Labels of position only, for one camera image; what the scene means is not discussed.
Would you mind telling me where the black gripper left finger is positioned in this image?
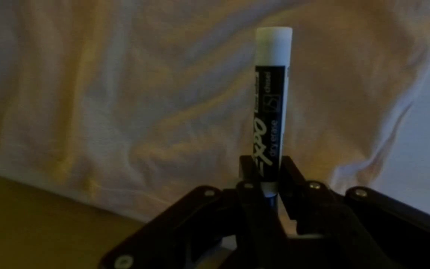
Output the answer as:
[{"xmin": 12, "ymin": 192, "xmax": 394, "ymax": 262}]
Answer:
[{"xmin": 99, "ymin": 154, "xmax": 278, "ymax": 269}]

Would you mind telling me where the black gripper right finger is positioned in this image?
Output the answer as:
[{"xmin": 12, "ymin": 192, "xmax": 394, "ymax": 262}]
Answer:
[{"xmin": 276, "ymin": 154, "xmax": 430, "ymax": 269}]

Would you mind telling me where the cream cloth towel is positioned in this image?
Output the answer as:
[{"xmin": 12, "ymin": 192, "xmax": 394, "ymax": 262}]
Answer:
[{"xmin": 0, "ymin": 0, "xmax": 430, "ymax": 225}]

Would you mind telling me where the black marker with white cap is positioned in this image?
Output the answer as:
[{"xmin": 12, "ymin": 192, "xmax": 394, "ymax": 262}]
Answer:
[{"xmin": 248, "ymin": 26, "xmax": 296, "ymax": 199}]

